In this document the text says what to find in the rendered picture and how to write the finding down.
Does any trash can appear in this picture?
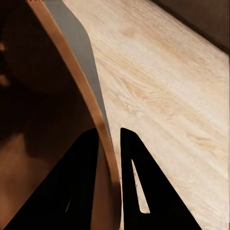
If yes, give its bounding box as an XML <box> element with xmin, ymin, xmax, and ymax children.
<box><xmin>0</xmin><ymin>0</ymin><xmax>122</xmax><ymax>230</ymax></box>

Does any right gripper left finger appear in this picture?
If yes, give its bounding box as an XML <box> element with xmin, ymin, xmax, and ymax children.
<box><xmin>3</xmin><ymin>128</ymin><xmax>99</xmax><ymax>230</ymax></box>

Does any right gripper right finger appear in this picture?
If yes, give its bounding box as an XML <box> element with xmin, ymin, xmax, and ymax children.
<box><xmin>120</xmin><ymin>127</ymin><xmax>202</xmax><ymax>230</ymax></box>

